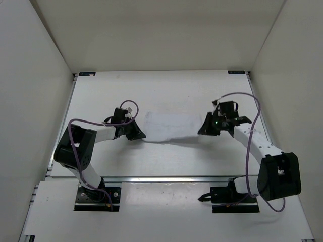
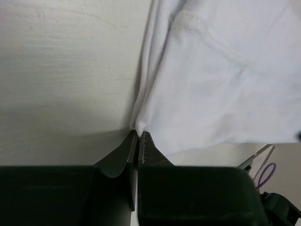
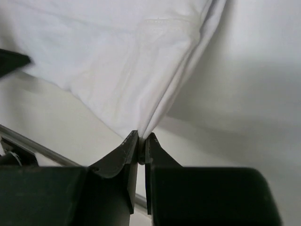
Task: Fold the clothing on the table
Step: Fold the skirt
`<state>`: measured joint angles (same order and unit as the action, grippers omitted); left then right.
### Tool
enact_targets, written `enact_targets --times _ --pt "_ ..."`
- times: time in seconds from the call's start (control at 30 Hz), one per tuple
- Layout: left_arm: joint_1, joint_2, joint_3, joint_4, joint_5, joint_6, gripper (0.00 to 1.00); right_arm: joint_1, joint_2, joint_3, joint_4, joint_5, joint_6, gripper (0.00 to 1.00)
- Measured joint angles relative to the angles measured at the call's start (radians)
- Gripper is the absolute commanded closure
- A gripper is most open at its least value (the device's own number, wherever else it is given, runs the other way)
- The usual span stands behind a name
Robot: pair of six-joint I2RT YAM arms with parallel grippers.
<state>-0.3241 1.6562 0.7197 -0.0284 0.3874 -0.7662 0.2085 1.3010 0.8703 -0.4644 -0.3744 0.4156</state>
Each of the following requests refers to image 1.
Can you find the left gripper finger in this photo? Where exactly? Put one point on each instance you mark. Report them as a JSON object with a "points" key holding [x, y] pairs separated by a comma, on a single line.
{"points": [[108, 120], [133, 132]]}

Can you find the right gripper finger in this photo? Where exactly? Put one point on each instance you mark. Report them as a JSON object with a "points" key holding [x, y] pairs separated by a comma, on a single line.
{"points": [[242, 120], [207, 127]]}

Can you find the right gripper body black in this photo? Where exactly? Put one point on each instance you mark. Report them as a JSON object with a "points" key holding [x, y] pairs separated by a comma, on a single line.
{"points": [[220, 120]]}

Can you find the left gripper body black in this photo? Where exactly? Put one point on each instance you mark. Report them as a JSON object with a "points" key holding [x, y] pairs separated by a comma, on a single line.
{"points": [[125, 126]]}

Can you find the white skirt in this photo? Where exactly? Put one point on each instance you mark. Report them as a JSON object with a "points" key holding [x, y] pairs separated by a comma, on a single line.
{"points": [[166, 127]]}

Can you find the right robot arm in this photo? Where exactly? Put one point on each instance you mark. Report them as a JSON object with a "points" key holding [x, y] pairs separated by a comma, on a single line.
{"points": [[279, 174]]}

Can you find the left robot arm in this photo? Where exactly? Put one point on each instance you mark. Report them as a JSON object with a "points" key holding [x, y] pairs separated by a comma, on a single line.
{"points": [[75, 148]]}

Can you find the right dark corner label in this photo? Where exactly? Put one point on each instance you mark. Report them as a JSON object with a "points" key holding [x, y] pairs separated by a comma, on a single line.
{"points": [[236, 72]]}

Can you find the dark corner label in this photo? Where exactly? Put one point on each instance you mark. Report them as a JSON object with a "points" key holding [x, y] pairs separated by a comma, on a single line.
{"points": [[87, 74], [236, 72]]}

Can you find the left dark corner label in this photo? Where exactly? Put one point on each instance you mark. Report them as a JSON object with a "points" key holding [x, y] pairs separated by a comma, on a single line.
{"points": [[87, 74]]}

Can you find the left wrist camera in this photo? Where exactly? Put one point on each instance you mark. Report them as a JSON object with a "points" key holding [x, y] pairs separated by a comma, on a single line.
{"points": [[129, 113]]}

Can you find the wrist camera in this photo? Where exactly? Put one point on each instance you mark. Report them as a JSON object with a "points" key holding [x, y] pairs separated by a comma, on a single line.
{"points": [[129, 113], [217, 109]]}

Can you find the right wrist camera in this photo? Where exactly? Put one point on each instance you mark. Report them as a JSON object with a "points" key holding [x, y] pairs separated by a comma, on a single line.
{"points": [[217, 109]]}

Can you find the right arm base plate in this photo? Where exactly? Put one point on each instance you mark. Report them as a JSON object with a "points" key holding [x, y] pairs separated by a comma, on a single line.
{"points": [[227, 200]]}

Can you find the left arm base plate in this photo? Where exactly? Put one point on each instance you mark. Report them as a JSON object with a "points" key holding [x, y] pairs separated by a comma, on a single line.
{"points": [[93, 200]]}

